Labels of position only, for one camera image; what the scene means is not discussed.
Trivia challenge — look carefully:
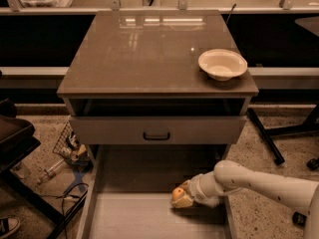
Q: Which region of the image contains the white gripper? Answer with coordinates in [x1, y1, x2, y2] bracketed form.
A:
[171, 174, 208, 208]

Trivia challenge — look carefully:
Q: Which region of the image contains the orange fruit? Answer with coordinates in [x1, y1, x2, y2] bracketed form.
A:
[171, 187, 184, 201]

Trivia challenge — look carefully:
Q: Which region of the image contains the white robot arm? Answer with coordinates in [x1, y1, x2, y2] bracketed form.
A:
[171, 160, 319, 239]

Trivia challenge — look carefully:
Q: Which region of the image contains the open middle drawer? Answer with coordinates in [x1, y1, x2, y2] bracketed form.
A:
[77, 145, 237, 239]

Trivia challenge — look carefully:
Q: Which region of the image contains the grey drawer cabinet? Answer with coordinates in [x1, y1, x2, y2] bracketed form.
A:
[58, 10, 258, 158]

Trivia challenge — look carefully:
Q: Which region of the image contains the black caster wheel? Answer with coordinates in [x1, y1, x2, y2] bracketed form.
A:
[292, 212, 307, 227]

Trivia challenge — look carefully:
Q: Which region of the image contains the clear plastic bottle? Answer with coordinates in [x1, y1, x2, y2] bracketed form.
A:
[37, 159, 67, 185]

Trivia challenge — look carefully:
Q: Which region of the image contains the black chair base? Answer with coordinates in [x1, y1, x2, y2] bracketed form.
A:
[247, 105, 319, 165]

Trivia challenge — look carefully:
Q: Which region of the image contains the black and white sneaker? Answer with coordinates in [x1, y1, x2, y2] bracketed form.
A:
[0, 216, 20, 239]

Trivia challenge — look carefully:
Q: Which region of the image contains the dark office chair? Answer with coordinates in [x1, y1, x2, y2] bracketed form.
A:
[0, 99, 87, 239]

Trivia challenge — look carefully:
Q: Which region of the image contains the upper drawer with black handle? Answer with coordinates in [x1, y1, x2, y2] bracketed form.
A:
[69, 117, 246, 144]

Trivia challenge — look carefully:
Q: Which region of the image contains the black floor cable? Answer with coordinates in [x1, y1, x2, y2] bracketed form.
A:
[38, 182, 90, 239]

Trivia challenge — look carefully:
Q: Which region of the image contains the wire mesh basket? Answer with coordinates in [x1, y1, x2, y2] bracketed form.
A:
[53, 122, 90, 166]

